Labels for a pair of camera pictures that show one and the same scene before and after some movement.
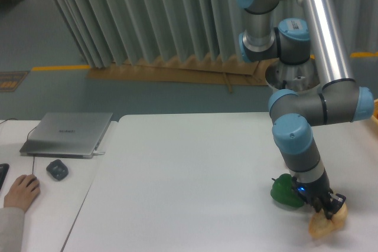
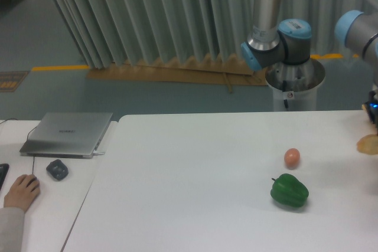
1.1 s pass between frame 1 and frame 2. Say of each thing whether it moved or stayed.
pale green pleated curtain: stayed
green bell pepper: stayed
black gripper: moved
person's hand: stayed
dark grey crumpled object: stayed
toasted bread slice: moved
